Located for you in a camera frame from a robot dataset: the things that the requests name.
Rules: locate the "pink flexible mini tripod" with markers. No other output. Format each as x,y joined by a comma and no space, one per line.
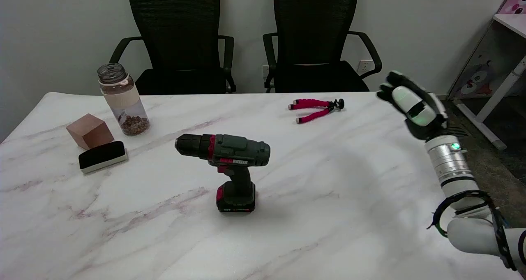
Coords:
314,107

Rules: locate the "black whiteboard eraser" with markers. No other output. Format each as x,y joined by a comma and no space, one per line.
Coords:
102,156

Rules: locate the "brown wooden cube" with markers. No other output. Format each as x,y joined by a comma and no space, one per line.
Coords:
89,130

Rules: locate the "black mesh office chair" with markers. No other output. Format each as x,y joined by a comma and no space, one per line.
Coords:
181,45
316,45

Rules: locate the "white desk with cartoon panel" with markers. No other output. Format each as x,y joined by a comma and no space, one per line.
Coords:
493,66

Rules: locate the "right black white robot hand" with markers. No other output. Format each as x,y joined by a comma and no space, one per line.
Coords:
415,105

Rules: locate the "glass jar with nuts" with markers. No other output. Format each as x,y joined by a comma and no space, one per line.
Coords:
123,103

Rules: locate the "floor vent grille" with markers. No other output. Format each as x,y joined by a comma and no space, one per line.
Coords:
454,131

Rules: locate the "white wall socket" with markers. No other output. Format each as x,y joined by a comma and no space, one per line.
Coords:
365,65
265,70

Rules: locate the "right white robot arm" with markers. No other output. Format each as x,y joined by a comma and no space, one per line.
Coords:
460,181

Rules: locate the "green red power screwdriver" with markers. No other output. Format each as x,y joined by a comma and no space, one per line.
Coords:
230,156

